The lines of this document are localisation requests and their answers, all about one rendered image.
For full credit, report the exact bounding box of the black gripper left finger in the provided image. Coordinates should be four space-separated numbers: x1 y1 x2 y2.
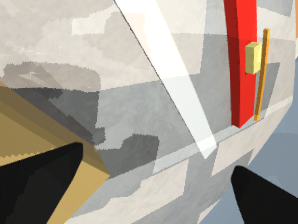
0 141 84 224

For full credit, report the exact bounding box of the red spirit level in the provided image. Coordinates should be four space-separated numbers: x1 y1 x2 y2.
223 0 262 128

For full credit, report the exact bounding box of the off-white flat bar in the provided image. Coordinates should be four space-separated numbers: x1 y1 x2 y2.
114 0 217 159

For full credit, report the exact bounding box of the thin orange rod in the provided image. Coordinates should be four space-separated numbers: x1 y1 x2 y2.
253 28 270 121

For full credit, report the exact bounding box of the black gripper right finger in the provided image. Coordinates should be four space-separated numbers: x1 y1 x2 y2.
230 165 298 224

